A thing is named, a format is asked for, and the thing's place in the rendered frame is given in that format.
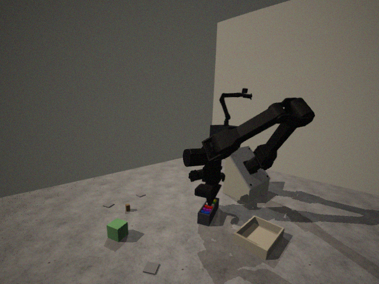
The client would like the green cube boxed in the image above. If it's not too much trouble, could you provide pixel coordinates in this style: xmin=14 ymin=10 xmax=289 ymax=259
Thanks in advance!
xmin=107 ymin=218 xmax=129 ymax=242

